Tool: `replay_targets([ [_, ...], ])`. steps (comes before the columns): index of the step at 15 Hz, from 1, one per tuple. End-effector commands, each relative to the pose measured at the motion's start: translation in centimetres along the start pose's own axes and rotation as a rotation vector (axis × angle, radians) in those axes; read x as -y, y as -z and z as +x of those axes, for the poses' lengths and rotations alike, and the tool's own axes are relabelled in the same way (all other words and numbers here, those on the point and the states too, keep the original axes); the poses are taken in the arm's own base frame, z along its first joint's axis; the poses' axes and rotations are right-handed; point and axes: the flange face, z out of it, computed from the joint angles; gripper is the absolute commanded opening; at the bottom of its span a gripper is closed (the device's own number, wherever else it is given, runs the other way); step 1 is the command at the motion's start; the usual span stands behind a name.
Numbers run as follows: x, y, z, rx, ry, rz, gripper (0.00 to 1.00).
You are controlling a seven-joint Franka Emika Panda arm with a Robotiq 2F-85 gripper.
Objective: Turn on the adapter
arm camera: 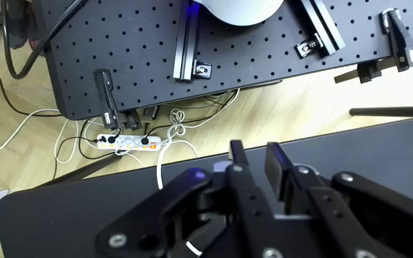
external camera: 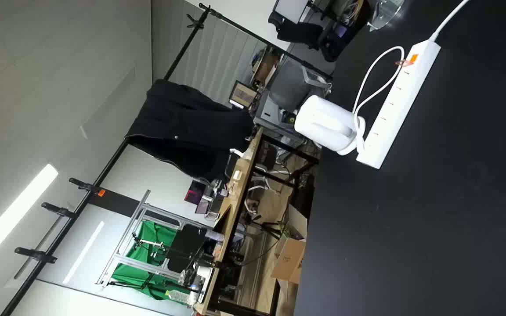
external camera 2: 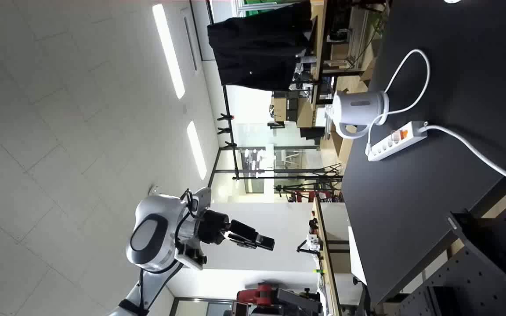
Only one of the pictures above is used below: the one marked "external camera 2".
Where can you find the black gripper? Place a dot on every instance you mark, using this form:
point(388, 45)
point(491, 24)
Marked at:
point(214, 228)

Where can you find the white power strip orange switch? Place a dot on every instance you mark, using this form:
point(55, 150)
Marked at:
point(395, 143)

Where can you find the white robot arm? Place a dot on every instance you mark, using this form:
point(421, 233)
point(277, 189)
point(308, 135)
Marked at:
point(157, 235)

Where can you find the red machine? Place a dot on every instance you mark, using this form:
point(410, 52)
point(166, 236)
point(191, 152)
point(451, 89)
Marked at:
point(261, 296)

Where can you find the short ceiling light strip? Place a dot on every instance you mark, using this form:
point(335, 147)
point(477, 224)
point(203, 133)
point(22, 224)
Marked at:
point(198, 150)

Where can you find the black hanging cloth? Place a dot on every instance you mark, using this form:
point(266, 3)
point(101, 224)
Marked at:
point(259, 50)

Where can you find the wooden shelf unit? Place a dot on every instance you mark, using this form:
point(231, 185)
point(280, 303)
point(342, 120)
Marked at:
point(319, 47)

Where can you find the long ceiling light strip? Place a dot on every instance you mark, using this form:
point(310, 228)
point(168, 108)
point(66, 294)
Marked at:
point(170, 50)

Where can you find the black block object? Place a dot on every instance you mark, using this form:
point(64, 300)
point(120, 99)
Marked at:
point(488, 275)

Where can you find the black metal rack frame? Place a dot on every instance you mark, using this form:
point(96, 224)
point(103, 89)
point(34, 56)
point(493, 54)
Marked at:
point(236, 168)

